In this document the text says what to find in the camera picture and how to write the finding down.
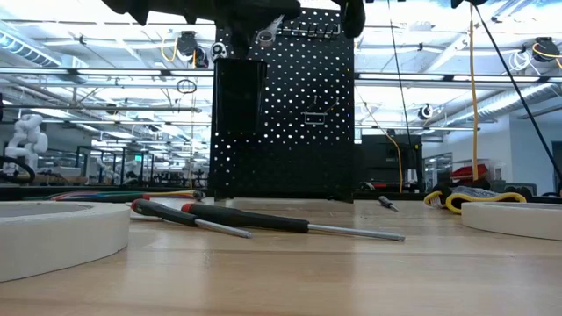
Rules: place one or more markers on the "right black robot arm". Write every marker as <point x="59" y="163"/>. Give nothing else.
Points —
<point x="465" y="2"/>

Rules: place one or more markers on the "black slanted stand pole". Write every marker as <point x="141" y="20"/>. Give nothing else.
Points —
<point x="518" y="88"/>

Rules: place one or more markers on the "black glove yellow trim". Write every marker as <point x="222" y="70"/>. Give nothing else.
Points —
<point x="474" y="195"/>

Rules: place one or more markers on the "short black precision screwdriver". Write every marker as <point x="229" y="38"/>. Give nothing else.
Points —
<point x="387" y="203"/>

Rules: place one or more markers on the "black pegboard bin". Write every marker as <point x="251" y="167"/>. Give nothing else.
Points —
<point x="239" y="96"/>

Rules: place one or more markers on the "black aluminium table frame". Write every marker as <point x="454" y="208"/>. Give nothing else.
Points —
<point x="13" y="193"/>

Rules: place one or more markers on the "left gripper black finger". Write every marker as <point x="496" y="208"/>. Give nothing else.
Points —
<point x="272" y="9"/>
<point x="243" y="37"/>

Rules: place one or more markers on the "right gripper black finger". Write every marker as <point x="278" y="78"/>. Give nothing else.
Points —
<point x="353" y="17"/>

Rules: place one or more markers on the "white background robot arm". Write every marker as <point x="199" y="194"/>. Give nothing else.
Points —
<point x="28" y="140"/>

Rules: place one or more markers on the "black background cabinet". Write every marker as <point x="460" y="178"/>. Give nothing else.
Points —
<point x="386" y="162"/>

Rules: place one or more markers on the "silver combination wrench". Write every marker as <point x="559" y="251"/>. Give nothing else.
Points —
<point x="265" y="38"/>

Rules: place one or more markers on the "black metal pegboard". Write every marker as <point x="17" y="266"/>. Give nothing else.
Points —
<point x="307" y="153"/>

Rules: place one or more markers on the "red background bin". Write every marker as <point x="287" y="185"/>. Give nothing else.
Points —
<point x="470" y="171"/>

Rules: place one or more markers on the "silver pegboard tool rail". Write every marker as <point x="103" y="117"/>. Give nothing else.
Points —
<point x="307" y="30"/>

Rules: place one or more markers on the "white masking tape roll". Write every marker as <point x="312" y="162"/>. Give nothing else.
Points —
<point x="57" y="237"/>
<point x="513" y="221"/>

